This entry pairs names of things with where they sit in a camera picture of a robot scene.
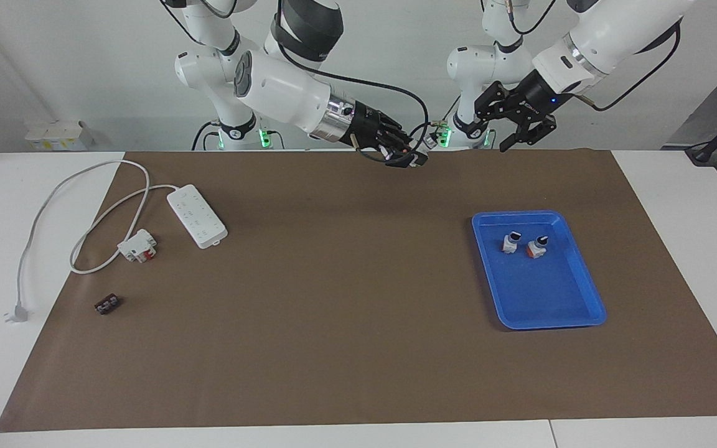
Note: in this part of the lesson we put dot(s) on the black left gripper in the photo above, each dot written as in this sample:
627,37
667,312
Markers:
536,99

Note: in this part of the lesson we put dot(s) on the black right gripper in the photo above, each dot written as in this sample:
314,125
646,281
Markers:
368,127

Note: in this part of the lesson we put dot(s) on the blue plastic tray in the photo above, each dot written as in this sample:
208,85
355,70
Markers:
551,298

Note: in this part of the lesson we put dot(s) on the brown paper table mat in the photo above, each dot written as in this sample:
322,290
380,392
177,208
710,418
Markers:
358,348

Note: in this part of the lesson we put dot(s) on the white power strip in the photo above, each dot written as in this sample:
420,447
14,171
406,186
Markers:
196,218

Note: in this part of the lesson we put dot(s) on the white red circuit breaker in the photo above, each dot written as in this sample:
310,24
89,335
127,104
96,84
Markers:
136,244

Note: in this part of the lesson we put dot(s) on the small black terminal block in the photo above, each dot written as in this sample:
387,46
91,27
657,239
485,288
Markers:
107,305

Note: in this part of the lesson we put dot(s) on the white cardboard box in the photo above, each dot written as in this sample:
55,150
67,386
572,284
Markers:
53,134

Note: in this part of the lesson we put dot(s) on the white grey rotary switch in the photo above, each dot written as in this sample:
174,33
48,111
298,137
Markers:
510,244

